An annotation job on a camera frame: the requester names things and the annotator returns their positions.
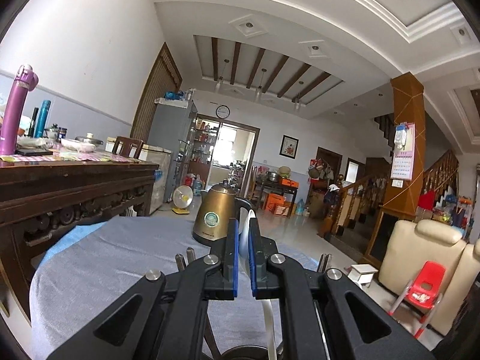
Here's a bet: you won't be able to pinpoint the teal thermos bottle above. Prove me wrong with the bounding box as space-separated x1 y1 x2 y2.
33 100 51 138

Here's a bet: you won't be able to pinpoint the blue table cover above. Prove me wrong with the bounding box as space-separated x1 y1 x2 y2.
37 222 113 267

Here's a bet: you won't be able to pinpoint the brown wooden pillar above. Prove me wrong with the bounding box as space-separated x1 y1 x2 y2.
382 75 426 211

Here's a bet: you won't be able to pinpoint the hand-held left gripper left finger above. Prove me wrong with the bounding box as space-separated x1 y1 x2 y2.
47 219 239 360

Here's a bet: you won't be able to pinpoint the purple thermos bottle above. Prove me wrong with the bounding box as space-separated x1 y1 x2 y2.
0 64 39 155

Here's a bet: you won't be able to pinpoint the gold electric kettle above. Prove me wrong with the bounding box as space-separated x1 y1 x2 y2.
192 180 256 242

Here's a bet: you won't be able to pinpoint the glass shelf cabinet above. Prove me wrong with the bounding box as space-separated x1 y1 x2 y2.
187 116 220 186

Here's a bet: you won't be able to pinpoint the grey tablecloth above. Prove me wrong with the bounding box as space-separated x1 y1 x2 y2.
29 215 323 360

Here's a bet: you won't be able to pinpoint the dark wooden sideboard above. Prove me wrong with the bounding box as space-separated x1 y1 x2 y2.
0 150 160 323

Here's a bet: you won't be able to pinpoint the dark wooden chair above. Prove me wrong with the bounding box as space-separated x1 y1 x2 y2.
112 136 145 158

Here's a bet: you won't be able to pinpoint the wooden stair railing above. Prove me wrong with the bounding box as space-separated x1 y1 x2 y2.
330 150 460 241

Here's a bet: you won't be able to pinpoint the small white stool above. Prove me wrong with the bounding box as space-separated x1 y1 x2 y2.
349 263 379 287

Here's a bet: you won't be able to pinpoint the cream leather sofa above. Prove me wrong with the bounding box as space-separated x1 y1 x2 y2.
378 219 480 336

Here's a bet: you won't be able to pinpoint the orange boxes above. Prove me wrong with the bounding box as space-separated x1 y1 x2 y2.
262 191 297 216

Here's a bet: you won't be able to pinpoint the wooden side table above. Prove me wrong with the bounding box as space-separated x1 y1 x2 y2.
255 178 301 211

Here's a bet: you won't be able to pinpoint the red plastic child chair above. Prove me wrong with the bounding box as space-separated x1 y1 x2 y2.
388 260 447 340

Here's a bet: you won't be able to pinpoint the small floor fan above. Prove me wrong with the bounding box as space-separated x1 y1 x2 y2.
172 185 194 214

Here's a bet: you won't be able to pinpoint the brown wooden door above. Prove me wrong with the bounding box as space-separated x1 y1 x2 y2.
130 42 183 147

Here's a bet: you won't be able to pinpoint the wall calendar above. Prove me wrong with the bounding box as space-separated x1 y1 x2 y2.
390 122 415 180

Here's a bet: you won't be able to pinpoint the grey refrigerator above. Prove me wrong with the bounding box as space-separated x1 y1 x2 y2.
148 99 198 181

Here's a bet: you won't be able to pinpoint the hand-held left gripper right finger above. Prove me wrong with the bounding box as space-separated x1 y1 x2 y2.
248 217 437 360

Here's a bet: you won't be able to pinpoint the white chest freezer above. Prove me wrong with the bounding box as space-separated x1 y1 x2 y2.
140 144 174 216

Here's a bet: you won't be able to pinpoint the framed wall picture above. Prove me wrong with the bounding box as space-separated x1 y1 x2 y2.
279 135 299 158

